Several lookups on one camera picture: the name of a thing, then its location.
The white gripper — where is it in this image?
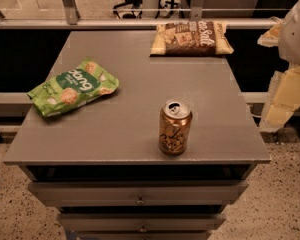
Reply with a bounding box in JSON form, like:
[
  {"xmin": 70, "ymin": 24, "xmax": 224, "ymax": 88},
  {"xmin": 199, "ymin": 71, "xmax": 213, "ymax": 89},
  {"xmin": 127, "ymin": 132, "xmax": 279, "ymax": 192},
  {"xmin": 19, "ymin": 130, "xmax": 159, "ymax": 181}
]
[{"xmin": 257, "ymin": 0, "xmax": 300, "ymax": 133}]

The orange soda can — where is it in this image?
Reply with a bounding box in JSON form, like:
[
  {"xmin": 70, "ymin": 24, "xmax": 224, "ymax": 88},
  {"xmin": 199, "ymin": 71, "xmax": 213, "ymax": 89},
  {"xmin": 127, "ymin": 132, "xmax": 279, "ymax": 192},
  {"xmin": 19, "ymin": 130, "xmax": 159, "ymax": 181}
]
[{"xmin": 159, "ymin": 99, "xmax": 192, "ymax": 155}]

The brown chip bag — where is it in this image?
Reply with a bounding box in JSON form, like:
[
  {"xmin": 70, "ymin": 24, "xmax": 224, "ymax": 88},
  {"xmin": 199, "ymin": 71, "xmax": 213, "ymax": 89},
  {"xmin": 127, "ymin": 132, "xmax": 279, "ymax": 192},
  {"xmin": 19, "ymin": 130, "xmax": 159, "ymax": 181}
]
[{"xmin": 151, "ymin": 20, "xmax": 234, "ymax": 57}]

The green snack bag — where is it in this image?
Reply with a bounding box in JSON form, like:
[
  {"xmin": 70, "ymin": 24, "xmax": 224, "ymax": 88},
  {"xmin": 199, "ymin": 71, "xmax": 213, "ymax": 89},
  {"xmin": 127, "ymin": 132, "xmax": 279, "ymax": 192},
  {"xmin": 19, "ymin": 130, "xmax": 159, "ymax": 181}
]
[{"xmin": 27, "ymin": 58, "xmax": 119, "ymax": 118}]

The black office chair base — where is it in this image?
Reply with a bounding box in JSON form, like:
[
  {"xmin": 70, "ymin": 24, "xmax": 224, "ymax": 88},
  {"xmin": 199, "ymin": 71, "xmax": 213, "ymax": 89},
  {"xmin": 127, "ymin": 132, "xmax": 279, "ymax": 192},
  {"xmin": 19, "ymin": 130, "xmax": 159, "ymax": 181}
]
[{"xmin": 112, "ymin": 0, "xmax": 164, "ymax": 20}]

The grey drawer cabinet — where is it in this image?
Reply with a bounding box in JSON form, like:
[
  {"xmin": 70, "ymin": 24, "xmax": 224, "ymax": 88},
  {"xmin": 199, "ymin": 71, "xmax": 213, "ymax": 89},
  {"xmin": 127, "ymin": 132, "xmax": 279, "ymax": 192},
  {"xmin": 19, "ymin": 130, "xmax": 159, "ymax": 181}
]
[{"xmin": 4, "ymin": 31, "xmax": 270, "ymax": 240}]

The upper grey drawer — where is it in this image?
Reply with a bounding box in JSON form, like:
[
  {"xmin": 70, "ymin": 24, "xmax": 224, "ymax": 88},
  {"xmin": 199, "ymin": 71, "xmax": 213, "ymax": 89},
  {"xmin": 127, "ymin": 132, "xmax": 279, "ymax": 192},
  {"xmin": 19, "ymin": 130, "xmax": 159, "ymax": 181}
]
[{"xmin": 28, "ymin": 181, "xmax": 248, "ymax": 207}]

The grey drawer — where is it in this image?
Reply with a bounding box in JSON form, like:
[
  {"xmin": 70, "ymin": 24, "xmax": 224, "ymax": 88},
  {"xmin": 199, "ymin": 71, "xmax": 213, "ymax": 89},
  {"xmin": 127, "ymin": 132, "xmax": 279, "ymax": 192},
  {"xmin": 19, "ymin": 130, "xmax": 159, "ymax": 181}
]
[
  {"xmin": 58, "ymin": 213, "xmax": 225, "ymax": 233},
  {"xmin": 28, "ymin": 181, "xmax": 248, "ymax": 207}
]

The lower grey drawer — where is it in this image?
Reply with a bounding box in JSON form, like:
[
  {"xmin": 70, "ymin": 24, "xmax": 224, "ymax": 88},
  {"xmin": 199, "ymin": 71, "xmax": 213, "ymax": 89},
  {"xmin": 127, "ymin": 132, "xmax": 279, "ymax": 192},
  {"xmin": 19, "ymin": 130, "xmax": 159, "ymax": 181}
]
[{"xmin": 58, "ymin": 213, "xmax": 225, "ymax": 233}]

